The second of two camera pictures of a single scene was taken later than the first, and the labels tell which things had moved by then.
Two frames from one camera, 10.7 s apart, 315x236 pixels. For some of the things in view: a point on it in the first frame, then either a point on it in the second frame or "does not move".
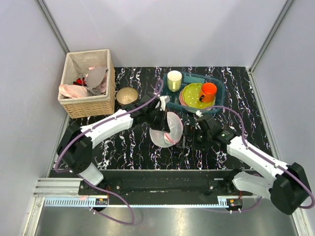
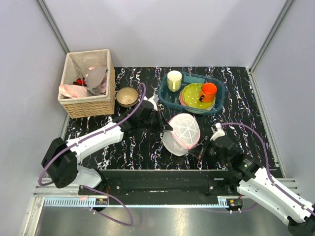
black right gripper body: [204, 138] -> [212, 152]
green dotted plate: [190, 97] does not move
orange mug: [208, 92] does not move
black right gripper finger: [189, 134] -> [203, 147]
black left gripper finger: [159, 122] does not move
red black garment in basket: [79, 82] does not move
